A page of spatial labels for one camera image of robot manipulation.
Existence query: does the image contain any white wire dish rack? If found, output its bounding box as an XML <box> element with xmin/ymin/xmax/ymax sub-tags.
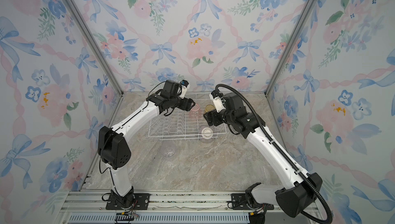
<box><xmin>148</xmin><ymin>98</ymin><xmax>227</xmax><ymax>141</ymax></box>

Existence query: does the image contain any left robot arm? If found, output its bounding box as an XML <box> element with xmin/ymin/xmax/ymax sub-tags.
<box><xmin>97</xmin><ymin>80</ymin><xmax>195</xmax><ymax>210</ymax></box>

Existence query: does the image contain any clear glass cup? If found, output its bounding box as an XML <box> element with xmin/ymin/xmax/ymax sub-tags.
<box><xmin>162</xmin><ymin>144</ymin><xmax>176</xmax><ymax>158</ymax></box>

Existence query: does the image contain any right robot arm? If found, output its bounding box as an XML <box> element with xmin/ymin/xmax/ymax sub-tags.
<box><xmin>204</xmin><ymin>90</ymin><xmax>326</xmax><ymax>224</ymax></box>

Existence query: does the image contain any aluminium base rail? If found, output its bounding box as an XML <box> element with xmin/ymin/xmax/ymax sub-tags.
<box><xmin>55</xmin><ymin>190</ymin><xmax>312</xmax><ymax>224</ymax></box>

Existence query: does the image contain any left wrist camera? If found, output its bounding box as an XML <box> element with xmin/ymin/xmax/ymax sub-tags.
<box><xmin>179</xmin><ymin>80</ymin><xmax>189</xmax><ymax>99</ymax></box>

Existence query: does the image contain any white ceramic bowl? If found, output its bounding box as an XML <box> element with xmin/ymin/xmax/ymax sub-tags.
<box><xmin>199</xmin><ymin>126</ymin><xmax>215</xmax><ymax>143</ymax></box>

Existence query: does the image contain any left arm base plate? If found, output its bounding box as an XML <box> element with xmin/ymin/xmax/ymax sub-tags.
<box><xmin>106</xmin><ymin>192</ymin><xmax>151</xmax><ymax>211</ymax></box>

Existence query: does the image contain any pink glass cup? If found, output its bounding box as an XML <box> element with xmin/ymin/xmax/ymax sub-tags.
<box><xmin>188</xmin><ymin>104</ymin><xmax>201</xmax><ymax>120</ymax></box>

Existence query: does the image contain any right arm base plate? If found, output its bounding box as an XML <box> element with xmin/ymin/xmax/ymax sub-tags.
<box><xmin>230</xmin><ymin>192</ymin><xmax>275</xmax><ymax>211</ymax></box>

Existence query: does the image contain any black corrugated cable hose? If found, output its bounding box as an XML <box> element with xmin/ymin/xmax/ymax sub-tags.
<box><xmin>215</xmin><ymin>83</ymin><xmax>333</xmax><ymax>224</ymax></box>

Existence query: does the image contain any yellow glass cup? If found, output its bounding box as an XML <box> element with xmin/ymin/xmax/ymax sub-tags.
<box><xmin>203</xmin><ymin>104</ymin><xmax>216</xmax><ymax>118</ymax></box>

